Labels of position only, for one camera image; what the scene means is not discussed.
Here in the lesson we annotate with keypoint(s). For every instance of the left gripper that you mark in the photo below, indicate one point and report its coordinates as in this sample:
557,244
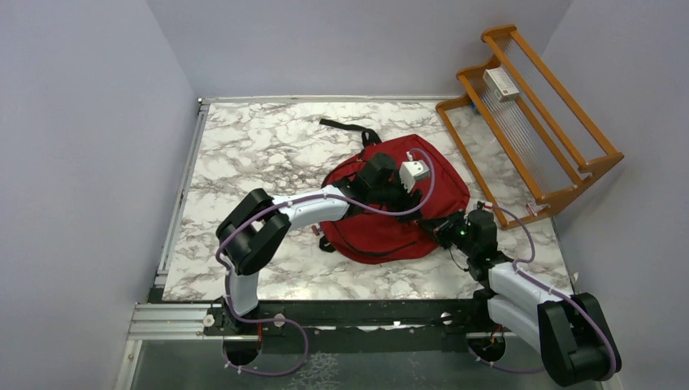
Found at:
409,200

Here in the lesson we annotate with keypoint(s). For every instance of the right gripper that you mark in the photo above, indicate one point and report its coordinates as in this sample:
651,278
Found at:
441,225

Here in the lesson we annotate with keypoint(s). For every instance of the red backpack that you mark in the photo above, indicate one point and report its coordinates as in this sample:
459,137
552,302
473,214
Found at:
372,238

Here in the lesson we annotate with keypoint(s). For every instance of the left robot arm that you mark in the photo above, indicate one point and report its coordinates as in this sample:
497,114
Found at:
251,234

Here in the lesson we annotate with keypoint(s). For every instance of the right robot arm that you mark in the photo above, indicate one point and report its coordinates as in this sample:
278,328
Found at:
569,331

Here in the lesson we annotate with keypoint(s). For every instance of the wooden rack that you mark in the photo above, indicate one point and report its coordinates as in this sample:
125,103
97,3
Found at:
533,156

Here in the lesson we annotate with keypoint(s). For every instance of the white red small box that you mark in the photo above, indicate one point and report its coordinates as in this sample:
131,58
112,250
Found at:
499,82

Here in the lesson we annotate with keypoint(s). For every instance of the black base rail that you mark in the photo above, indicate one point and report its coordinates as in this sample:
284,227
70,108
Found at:
368,326

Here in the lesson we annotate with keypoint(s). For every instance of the aluminium table frame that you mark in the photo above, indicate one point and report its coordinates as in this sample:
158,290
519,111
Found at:
278,144

